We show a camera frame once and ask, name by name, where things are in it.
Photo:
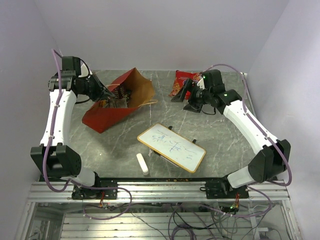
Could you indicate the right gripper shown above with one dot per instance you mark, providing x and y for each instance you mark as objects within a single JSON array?
[{"x": 179, "y": 98}]

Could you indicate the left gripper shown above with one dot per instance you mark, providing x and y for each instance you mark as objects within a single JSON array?
[{"x": 100, "y": 89}]

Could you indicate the red paper bag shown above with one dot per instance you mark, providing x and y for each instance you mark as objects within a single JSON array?
[{"x": 100, "y": 119}]

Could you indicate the red candy snack bag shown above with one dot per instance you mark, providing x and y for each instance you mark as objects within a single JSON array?
[{"x": 180, "y": 78}]

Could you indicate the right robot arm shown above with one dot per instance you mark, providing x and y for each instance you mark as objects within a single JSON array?
[{"x": 271, "y": 154}]

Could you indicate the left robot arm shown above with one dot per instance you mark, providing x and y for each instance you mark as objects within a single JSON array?
[{"x": 54, "y": 157}]

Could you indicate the dark snack packets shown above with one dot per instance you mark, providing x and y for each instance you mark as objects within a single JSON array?
[{"x": 123, "y": 96}]

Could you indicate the white marker eraser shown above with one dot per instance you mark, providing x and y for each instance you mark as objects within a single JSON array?
[{"x": 142, "y": 164}]

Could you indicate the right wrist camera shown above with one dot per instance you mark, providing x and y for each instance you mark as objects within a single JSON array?
[{"x": 199, "y": 80}]

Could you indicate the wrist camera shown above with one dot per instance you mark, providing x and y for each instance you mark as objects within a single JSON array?
[
  {"x": 199, "y": 80},
  {"x": 85, "y": 71}
]

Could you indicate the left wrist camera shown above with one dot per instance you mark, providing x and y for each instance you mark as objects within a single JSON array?
[{"x": 85, "y": 71}]

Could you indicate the small whiteboard orange frame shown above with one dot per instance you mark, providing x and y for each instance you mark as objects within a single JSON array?
[{"x": 173, "y": 147}]

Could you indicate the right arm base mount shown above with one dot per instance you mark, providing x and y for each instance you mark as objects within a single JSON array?
[{"x": 220, "y": 188}]

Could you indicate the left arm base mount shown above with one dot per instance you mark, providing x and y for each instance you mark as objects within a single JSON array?
[{"x": 106, "y": 189}]

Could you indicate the aluminium rail frame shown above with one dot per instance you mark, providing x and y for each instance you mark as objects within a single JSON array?
[{"x": 159, "y": 209}]

